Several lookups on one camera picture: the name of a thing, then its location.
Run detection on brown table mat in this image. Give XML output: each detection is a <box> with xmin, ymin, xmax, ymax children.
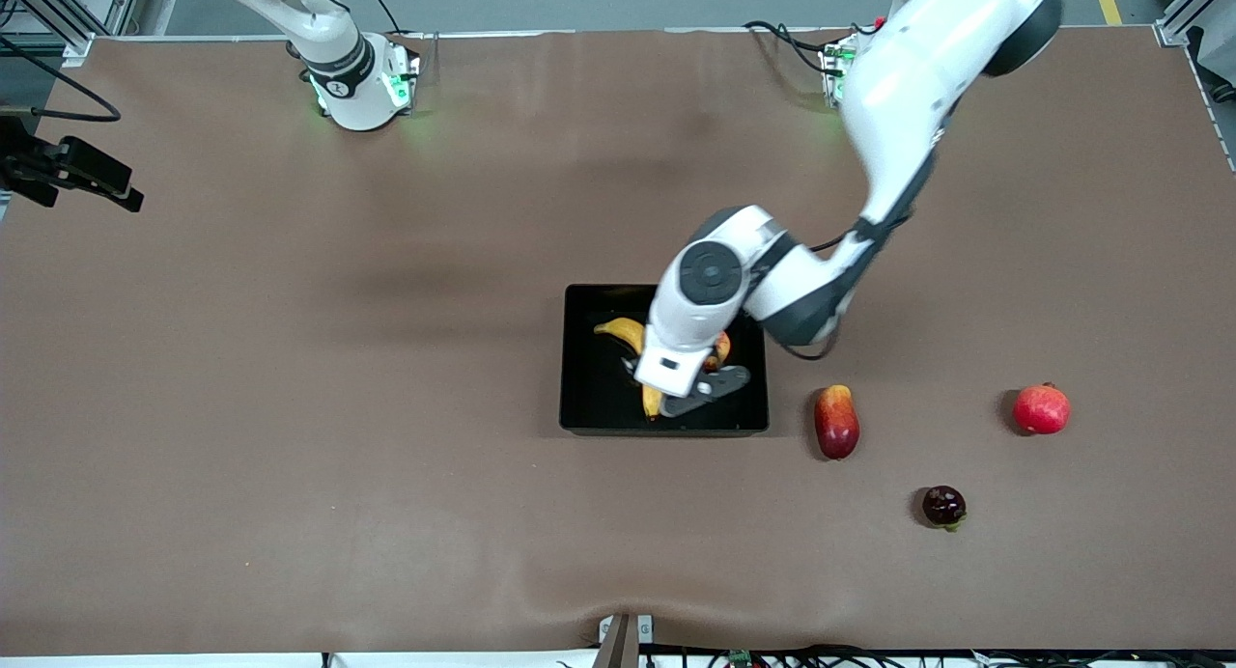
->
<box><xmin>0</xmin><ymin>26</ymin><xmax>1236</xmax><ymax>655</ymax></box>

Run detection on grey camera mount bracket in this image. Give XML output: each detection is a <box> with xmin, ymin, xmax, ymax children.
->
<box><xmin>597</xmin><ymin>613</ymin><xmax>656</xmax><ymax>668</ymax></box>

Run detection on red yellow mango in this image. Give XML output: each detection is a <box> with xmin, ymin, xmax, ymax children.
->
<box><xmin>814</xmin><ymin>384</ymin><xmax>861</xmax><ymax>460</ymax></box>

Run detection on black left arm base cable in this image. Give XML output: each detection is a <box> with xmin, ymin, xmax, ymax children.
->
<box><xmin>743</xmin><ymin>19</ymin><xmax>853</xmax><ymax>76</ymax></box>

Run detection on red pomegranate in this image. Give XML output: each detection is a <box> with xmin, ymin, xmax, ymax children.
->
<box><xmin>1014</xmin><ymin>382</ymin><xmax>1072</xmax><ymax>435</ymax></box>

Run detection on yellow banana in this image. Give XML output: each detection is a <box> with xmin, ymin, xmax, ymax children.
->
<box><xmin>593</xmin><ymin>317</ymin><xmax>669</xmax><ymax>421</ymax></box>

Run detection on aluminium frame profile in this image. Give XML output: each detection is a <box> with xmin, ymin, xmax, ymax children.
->
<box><xmin>1154</xmin><ymin>0</ymin><xmax>1236</xmax><ymax>47</ymax></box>
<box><xmin>0</xmin><ymin>0</ymin><xmax>148</xmax><ymax>67</ymax></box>

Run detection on black plastic box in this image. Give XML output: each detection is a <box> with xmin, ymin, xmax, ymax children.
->
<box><xmin>559</xmin><ymin>283</ymin><xmax>772</xmax><ymax>438</ymax></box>

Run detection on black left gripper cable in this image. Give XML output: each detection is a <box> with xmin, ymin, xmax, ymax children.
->
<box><xmin>776</xmin><ymin>224</ymin><xmax>872</xmax><ymax>363</ymax></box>

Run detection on black right arm base cable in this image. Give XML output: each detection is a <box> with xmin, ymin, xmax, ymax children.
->
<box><xmin>361</xmin><ymin>0</ymin><xmax>426</xmax><ymax>61</ymax></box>

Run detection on dark purple mangosteen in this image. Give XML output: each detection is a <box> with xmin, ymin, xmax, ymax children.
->
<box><xmin>921</xmin><ymin>486</ymin><xmax>969</xmax><ymax>532</ymax></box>

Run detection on black arm base cable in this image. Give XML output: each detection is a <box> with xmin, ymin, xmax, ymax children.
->
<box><xmin>361</xmin><ymin>0</ymin><xmax>426</xmax><ymax>61</ymax></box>
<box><xmin>743</xmin><ymin>19</ymin><xmax>853</xmax><ymax>76</ymax></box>

